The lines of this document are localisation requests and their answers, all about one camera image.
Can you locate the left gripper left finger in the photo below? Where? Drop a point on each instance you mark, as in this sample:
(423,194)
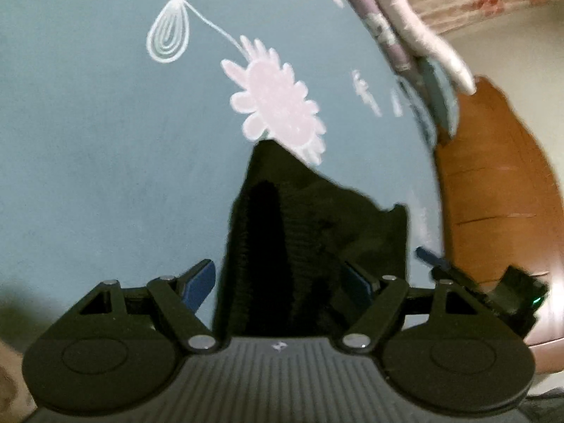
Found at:
(117,347)

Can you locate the white floral folded quilt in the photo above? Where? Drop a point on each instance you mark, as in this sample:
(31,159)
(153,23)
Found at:
(424,42)

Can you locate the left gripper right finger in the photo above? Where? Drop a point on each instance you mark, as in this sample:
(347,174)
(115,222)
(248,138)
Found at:
(441,348)

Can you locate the purple floral folded quilt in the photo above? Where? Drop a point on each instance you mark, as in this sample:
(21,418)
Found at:
(382,31)

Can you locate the wooden headboard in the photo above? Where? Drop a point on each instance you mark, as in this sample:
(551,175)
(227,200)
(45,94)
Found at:
(501,203)

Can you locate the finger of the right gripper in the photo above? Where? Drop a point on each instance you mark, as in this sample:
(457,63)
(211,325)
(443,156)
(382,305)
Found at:
(441,269)

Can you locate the black sweatpants with drawstring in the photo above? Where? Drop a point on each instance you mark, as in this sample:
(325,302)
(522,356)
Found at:
(294,235)

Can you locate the blue patterned bed sheet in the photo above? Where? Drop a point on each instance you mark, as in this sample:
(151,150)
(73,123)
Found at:
(127,128)

